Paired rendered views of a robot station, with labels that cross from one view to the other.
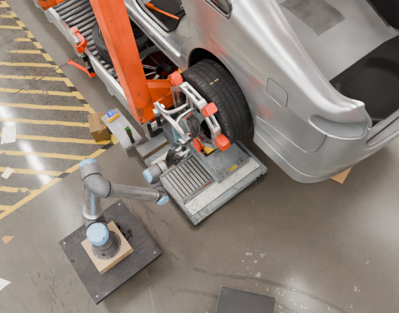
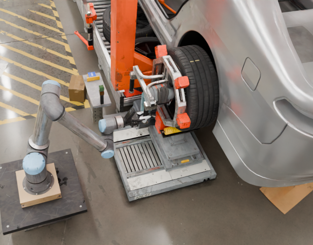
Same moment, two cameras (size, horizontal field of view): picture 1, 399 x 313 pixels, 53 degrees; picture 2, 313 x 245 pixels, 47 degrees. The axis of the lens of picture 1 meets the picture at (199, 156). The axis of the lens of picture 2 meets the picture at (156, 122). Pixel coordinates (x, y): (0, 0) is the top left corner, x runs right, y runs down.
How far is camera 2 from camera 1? 0.58 m
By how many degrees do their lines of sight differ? 11
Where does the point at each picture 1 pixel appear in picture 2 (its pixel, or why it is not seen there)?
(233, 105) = (204, 87)
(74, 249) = (7, 176)
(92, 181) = (48, 98)
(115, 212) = (60, 158)
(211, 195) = (155, 179)
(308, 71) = (287, 55)
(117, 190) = (68, 119)
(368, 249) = not seen: outside the picture
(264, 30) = (257, 11)
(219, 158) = (174, 148)
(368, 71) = not seen: outside the picture
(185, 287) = not seen: outside the picture
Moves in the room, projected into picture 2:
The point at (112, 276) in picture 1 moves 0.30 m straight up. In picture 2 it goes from (30, 213) to (23, 192)
